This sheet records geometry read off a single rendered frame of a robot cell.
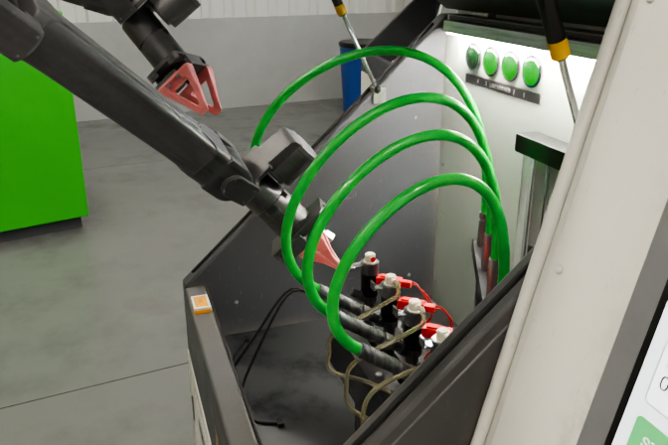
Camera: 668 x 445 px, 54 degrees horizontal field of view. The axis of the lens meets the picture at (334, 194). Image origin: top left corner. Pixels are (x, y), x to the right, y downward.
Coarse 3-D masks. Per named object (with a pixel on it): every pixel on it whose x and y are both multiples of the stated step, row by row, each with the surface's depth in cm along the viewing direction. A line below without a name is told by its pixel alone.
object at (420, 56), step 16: (368, 48) 99; (384, 48) 98; (400, 48) 98; (320, 64) 100; (336, 64) 100; (432, 64) 99; (304, 80) 101; (288, 96) 102; (464, 96) 100; (272, 112) 103; (256, 128) 104; (256, 144) 104
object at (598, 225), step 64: (640, 0) 57; (640, 64) 56; (576, 128) 63; (640, 128) 56; (576, 192) 62; (640, 192) 55; (576, 256) 61; (640, 256) 54; (512, 320) 68; (576, 320) 60; (512, 384) 67; (576, 384) 59
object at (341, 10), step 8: (336, 0) 120; (336, 8) 120; (344, 8) 120; (344, 16) 121; (352, 32) 123; (352, 40) 123; (360, 48) 124; (368, 72) 126; (376, 88) 127; (384, 88) 127; (376, 96) 127; (384, 96) 128
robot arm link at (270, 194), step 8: (264, 176) 95; (272, 176) 94; (264, 184) 94; (272, 184) 95; (264, 192) 94; (272, 192) 94; (280, 192) 95; (256, 200) 94; (264, 200) 94; (272, 200) 94; (256, 208) 95; (264, 208) 94; (272, 208) 96
